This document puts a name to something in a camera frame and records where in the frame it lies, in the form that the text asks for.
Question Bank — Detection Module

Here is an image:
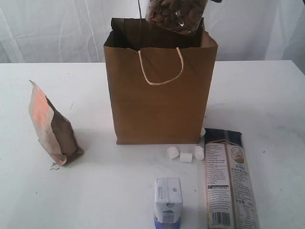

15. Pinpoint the torn kraft paper pouch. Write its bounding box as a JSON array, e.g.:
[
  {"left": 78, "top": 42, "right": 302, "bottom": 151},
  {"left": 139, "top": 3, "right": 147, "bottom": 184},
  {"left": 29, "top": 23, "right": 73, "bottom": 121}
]
[{"left": 29, "top": 81, "right": 84, "bottom": 166}]

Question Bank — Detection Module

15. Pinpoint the clear nut jar gold lid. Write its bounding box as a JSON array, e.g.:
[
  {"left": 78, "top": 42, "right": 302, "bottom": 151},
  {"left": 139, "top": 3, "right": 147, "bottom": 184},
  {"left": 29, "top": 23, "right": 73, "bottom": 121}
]
[{"left": 145, "top": 0, "right": 207, "bottom": 35}]

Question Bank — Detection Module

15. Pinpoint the brown paper shopping bag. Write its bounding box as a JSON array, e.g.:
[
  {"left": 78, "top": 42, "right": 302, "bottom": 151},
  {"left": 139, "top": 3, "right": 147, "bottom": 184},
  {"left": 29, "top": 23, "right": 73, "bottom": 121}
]
[{"left": 104, "top": 17, "right": 218, "bottom": 145}]

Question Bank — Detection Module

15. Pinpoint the white marshmallow by bag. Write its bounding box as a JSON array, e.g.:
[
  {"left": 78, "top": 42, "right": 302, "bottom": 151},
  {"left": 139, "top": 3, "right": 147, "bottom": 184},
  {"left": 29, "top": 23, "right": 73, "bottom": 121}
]
[{"left": 200, "top": 128, "right": 206, "bottom": 137}]

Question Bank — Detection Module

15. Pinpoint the white marshmallow left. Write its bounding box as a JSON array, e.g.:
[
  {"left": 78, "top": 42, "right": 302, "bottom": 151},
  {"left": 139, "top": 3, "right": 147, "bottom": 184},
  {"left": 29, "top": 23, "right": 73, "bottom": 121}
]
[{"left": 167, "top": 146, "right": 180, "bottom": 160}]

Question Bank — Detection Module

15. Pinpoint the white marshmallow middle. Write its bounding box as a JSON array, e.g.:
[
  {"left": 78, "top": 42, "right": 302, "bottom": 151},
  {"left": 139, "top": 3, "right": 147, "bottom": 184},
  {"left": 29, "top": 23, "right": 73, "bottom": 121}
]
[{"left": 179, "top": 152, "right": 193, "bottom": 163}]

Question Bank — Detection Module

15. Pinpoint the white marshmallow right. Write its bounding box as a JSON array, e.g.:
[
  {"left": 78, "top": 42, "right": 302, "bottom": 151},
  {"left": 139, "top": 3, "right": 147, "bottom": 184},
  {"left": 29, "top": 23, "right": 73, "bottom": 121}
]
[{"left": 194, "top": 146, "right": 204, "bottom": 161}]

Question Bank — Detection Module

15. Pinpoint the white blue milk carton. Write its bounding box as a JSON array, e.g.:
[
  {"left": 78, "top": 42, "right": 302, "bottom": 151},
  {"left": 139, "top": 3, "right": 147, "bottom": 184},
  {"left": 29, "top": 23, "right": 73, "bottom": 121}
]
[{"left": 154, "top": 178, "right": 183, "bottom": 229}]

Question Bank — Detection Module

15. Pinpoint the small torn paper scrap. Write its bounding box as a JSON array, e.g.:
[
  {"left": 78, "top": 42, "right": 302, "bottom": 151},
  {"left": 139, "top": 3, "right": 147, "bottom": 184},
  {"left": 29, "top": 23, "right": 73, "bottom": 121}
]
[{"left": 50, "top": 163, "right": 61, "bottom": 171}]

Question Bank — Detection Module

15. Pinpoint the long noodle package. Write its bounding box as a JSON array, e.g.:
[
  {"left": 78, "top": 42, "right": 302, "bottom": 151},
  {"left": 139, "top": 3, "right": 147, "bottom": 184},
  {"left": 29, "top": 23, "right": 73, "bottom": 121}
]
[{"left": 204, "top": 128, "right": 260, "bottom": 229}]

